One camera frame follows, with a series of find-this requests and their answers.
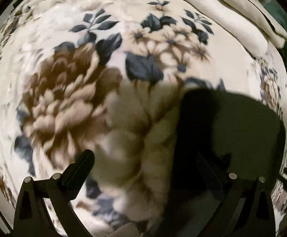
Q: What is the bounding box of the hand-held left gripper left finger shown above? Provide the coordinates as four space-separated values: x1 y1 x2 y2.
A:
13 149 95 237

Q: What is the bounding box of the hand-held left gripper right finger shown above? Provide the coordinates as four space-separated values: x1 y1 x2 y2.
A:
195 152 276 237

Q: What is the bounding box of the dark striped sweater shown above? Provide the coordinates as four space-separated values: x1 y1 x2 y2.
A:
175 87 286 204

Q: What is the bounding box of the floral bed blanket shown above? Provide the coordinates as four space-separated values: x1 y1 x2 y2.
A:
0 0 287 237

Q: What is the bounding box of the folded white garment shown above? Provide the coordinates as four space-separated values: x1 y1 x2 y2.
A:
163 0 269 58

